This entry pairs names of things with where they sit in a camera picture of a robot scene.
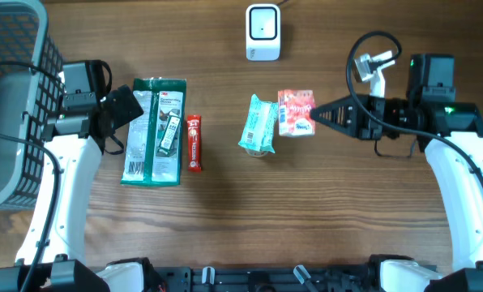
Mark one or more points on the green white gloves package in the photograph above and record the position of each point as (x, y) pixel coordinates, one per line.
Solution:
(154, 143)

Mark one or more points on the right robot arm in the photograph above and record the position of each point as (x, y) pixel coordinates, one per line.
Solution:
(450, 134)

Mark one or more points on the red coffee stick sachet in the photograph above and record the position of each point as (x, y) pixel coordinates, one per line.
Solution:
(194, 142)

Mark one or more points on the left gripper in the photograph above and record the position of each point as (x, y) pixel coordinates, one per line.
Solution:
(126, 103)

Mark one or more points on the red white tissue pack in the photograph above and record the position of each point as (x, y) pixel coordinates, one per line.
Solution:
(294, 113)

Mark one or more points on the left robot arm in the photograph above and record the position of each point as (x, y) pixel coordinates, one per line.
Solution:
(52, 256)

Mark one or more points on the grey plastic mesh basket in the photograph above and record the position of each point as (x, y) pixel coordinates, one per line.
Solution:
(29, 90)

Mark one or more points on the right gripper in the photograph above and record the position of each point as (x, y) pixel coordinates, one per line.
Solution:
(356, 122)

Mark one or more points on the white barcode scanner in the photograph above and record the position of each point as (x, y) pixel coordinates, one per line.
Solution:
(263, 32)

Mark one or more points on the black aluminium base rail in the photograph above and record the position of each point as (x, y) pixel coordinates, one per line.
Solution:
(335, 278)

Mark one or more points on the teal wet wipes pack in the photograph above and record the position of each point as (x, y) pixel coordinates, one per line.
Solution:
(258, 131)

